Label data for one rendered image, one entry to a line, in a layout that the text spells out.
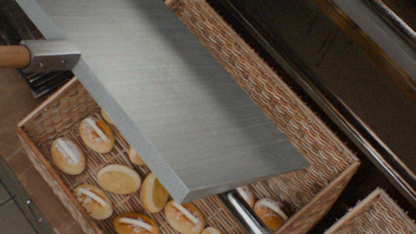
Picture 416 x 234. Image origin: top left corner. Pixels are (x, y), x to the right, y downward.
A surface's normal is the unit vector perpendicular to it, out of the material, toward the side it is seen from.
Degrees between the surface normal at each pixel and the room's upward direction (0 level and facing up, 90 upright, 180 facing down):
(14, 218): 0
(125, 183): 50
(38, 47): 41
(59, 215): 0
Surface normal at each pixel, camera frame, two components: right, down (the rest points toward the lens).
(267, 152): 0.53, -0.70
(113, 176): -0.14, 0.36
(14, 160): 0.02, -0.47
